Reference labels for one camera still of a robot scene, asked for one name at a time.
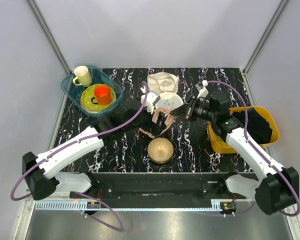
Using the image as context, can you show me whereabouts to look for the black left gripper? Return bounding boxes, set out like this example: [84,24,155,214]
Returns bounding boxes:
[124,102,167,137]

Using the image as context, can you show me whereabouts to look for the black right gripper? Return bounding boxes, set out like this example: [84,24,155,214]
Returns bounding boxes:
[170,95,217,123]

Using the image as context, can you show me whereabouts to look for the pink floral mesh laundry bag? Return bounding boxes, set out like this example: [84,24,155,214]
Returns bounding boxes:
[139,107,176,139]

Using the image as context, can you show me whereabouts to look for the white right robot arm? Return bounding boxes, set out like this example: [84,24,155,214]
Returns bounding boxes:
[170,91,300,216]

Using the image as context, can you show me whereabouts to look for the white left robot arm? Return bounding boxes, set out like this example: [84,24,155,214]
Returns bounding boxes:
[22,99,167,201]

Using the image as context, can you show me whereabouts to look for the round white mesh laundry bag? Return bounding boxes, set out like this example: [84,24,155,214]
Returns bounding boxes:
[155,92,184,110]

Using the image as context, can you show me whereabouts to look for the cream mesh laundry bag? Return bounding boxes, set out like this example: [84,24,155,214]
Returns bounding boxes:
[147,71,179,94]

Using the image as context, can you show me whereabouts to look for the beige bowl with brown rim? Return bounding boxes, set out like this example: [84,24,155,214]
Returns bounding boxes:
[147,137,174,164]

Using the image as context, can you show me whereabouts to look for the yellow plastic basket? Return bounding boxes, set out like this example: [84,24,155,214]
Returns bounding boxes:
[207,106,280,154]

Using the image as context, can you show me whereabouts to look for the orange mug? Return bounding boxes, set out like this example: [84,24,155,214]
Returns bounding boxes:
[91,84,113,106]

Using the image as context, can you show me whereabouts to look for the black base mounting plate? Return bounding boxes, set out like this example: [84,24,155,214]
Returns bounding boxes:
[83,172,241,208]

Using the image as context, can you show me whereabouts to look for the green dotted plate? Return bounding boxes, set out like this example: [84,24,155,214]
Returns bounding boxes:
[80,84,117,112]

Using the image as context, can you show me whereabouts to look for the black clothes in basket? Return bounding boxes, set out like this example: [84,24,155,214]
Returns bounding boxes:
[247,108,273,145]

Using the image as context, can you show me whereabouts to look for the pale yellow mug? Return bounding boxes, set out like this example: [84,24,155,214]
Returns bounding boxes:
[72,65,92,87]

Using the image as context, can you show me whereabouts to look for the teal plastic tub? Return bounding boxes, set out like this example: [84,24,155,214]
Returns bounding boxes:
[61,65,124,118]

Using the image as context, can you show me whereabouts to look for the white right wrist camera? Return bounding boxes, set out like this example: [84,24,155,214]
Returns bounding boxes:
[195,80,209,99]

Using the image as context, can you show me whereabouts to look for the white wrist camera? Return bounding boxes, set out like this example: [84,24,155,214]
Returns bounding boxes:
[195,80,209,99]
[140,87,161,114]

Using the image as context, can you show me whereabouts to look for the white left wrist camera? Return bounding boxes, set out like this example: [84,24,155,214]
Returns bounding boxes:
[140,87,161,114]

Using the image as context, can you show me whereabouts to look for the aluminium frame rail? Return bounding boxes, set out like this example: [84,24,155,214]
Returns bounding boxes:
[26,0,72,75]

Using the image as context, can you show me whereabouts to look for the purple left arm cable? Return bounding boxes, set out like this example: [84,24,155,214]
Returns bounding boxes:
[10,81,149,201]

